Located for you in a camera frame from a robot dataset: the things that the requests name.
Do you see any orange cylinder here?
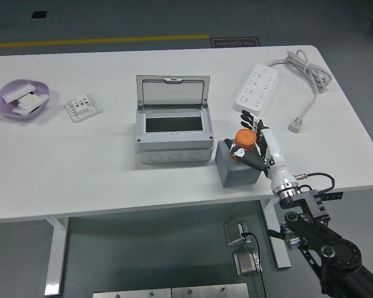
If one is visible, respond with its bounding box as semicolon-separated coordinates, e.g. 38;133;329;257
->
231;128;258;162

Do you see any brown floor sign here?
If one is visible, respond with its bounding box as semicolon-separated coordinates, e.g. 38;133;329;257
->
210;37;260;49

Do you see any white socket panel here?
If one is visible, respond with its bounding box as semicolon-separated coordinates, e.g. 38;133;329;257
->
63;94;104;124

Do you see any long white plastic part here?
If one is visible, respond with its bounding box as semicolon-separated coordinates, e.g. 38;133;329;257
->
2;83;37;103

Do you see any grey electrical box with clear lid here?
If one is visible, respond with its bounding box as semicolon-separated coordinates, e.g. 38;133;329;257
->
135;74;215;165

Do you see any grey cube with round hole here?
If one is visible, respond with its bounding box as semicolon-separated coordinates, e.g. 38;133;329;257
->
215;139;265;188

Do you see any black floor cable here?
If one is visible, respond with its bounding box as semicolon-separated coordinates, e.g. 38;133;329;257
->
241;232;267;298

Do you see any black table control panel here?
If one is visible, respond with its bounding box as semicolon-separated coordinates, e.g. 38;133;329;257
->
321;191;344;202

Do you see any metal plate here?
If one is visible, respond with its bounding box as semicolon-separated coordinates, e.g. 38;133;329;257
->
171;282;249;298
92;287;172;298

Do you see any white table leg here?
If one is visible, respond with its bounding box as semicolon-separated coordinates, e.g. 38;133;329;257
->
259;198;292;269
44;217;70;296

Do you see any purple bowl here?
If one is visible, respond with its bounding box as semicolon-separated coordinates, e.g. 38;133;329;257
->
0;79;50;122

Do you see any white power cord with plug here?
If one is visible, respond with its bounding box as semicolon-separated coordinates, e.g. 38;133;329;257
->
268;50;333;133

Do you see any white and black robot right hand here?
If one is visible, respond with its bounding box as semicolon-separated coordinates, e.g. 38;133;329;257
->
224;109;298;191

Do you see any metal floor socket box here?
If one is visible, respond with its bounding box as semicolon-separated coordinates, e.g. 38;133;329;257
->
223;220;251;248
233;250;264;278

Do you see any white power strip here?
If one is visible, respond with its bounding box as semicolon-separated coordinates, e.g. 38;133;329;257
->
234;63;279;117

